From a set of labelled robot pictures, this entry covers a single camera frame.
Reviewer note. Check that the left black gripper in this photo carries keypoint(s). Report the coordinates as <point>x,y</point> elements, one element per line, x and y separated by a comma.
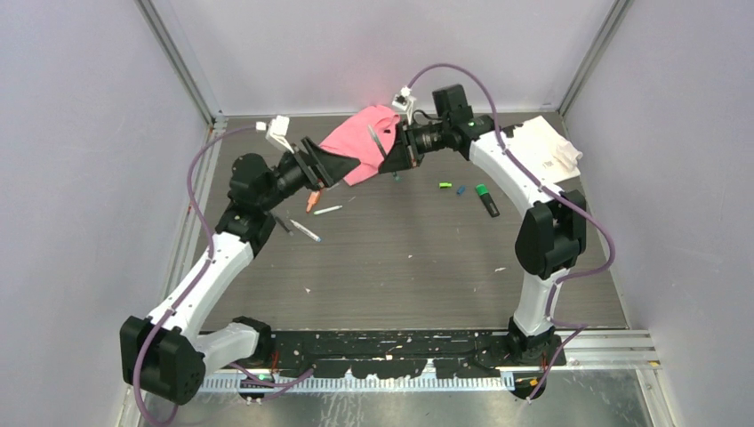
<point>324,169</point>

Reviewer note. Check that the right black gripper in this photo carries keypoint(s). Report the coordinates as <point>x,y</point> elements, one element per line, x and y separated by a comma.
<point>402,156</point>

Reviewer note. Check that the green gel pen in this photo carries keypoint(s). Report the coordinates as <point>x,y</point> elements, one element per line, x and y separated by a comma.
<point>377,141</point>

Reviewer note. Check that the black green highlighter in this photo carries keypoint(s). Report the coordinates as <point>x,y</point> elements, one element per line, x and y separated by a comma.
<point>487,200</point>

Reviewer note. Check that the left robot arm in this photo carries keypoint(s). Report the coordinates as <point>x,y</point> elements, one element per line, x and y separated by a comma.
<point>164,353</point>

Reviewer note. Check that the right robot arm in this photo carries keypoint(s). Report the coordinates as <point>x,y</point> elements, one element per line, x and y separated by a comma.
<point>552,234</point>

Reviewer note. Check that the white marker pen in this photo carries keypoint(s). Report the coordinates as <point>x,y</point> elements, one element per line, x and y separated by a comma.
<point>328,210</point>

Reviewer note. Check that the black pen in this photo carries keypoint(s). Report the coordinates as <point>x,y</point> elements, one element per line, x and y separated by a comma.
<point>282,224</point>

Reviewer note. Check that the orange highlighter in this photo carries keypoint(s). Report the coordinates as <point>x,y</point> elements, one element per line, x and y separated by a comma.
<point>312,201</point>

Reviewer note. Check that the pink cloth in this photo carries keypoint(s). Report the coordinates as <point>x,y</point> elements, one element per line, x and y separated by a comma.
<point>354,138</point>

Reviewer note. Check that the white blue marker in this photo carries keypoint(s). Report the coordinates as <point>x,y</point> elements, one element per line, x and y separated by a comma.
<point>306,231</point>

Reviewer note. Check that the white cloth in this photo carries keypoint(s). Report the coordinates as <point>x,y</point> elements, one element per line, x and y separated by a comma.
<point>546,153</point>

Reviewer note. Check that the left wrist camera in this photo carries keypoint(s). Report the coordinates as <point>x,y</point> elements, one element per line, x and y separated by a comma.
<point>275,132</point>

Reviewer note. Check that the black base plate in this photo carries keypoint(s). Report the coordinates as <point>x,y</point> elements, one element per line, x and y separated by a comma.
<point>394,354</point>

